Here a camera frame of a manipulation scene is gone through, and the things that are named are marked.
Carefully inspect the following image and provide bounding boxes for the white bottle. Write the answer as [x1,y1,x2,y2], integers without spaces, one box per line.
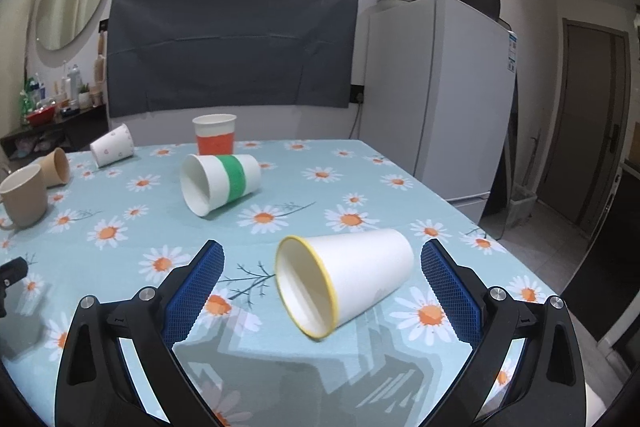
[66,64,82,101]

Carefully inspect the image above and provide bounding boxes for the small potted plant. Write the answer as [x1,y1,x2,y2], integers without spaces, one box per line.
[77,83,92,110]

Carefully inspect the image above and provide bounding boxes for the white cup pink hearts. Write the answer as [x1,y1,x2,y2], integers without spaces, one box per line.
[90,124,134,168]

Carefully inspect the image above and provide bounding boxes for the red bowl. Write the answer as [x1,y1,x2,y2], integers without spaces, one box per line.
[26,105,56,128]

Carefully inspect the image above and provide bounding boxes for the blue daisy tablecloth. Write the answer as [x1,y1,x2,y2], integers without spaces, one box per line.
[0,138,597,427]

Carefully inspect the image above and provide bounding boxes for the brown door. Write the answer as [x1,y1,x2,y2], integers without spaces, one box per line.
[538,18,631,235]

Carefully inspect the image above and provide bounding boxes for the green glass bottle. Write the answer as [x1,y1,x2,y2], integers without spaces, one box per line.
[21,77,40,124]

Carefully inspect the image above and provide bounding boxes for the white cup orange band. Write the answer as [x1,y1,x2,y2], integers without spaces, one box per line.
[192,114,236,156]

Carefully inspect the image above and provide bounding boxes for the dark side shelf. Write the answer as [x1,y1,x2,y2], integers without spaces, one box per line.
[1,105,108,170]

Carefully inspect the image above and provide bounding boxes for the white cup yellow rim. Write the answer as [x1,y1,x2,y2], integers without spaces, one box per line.
[274,229,414,340]

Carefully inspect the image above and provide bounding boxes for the white refrigerator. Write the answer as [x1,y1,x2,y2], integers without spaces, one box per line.
[359,0,518,222]

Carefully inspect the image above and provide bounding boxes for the tan paper cup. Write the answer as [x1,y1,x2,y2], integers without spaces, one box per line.
[35,147,70,188]

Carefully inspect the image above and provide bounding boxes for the white cup green band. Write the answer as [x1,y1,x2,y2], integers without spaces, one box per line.
[180,155,262,217]

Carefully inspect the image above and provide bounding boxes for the beige ceramic mug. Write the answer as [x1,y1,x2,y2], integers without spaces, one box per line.
[1,164,48,231]

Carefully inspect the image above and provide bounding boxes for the dark grey wall cloth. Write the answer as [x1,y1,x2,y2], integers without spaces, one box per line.
[106,0,359,118]

